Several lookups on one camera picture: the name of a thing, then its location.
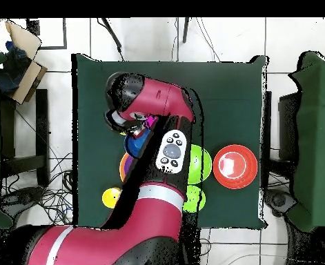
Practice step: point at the black chair base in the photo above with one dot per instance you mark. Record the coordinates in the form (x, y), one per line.
(24, 197)
(279, 200)

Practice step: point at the red plastic bowl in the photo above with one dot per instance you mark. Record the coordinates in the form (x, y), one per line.
(235, 179)

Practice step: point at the black tripod leg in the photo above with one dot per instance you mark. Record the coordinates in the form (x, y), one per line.
(112, 34)
(186, 30)

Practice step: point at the small green plastic bowl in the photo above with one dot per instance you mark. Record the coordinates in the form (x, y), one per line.
(196, 200)

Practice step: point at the cardboard box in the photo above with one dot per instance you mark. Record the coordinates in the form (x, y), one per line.
(24, 38)

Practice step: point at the black stool frame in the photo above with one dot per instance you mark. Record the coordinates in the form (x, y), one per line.
(42, 124)

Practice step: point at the black metal frame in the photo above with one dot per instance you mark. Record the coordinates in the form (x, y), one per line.
(33, 27)

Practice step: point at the large green plastic bowl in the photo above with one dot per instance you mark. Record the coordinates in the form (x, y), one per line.
(200, 164)

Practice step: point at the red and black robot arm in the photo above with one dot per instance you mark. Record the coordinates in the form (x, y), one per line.
(151, 220)

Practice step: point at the dark green tablecloth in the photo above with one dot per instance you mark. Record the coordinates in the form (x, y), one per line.
(109, 82)

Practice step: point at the dark blue cloth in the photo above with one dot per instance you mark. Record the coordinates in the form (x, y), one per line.
(11, 71)

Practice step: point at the orange-yellow plastic cup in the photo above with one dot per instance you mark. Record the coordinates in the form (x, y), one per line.
(109, 198)

